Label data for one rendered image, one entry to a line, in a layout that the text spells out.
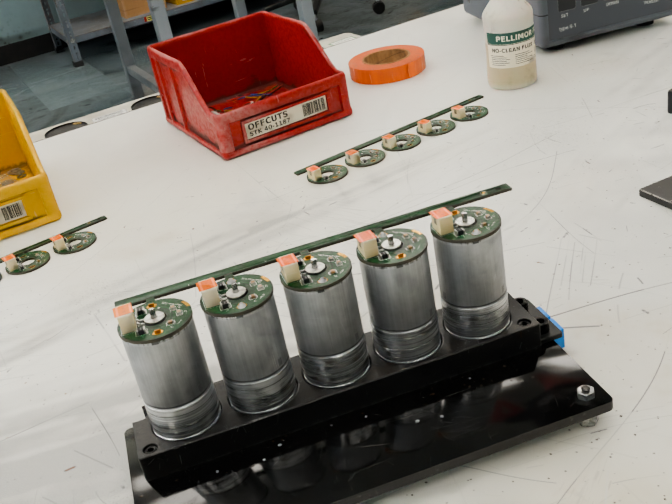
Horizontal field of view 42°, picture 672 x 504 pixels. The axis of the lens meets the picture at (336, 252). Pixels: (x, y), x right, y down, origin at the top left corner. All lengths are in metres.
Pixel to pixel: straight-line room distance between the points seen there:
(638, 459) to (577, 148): 0.25
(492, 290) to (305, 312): 0.07
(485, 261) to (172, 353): 0.11
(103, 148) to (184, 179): 0.11
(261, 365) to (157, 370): 0.03
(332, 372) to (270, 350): 0.02
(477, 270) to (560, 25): 0.39
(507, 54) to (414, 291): 0.33
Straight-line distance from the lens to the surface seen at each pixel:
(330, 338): 0.30
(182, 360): 0.29
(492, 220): 0.31
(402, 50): 0.70
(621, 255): 0.41
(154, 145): 0.64
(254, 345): 0.29
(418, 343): 0.31
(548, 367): 0.32
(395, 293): 0.30
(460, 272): 0.31
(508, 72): 0.61
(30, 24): 4.74
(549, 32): 0.67
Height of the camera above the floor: 0.96
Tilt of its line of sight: 28 degrees down
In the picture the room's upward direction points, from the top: 11 degrees counter-clockwise
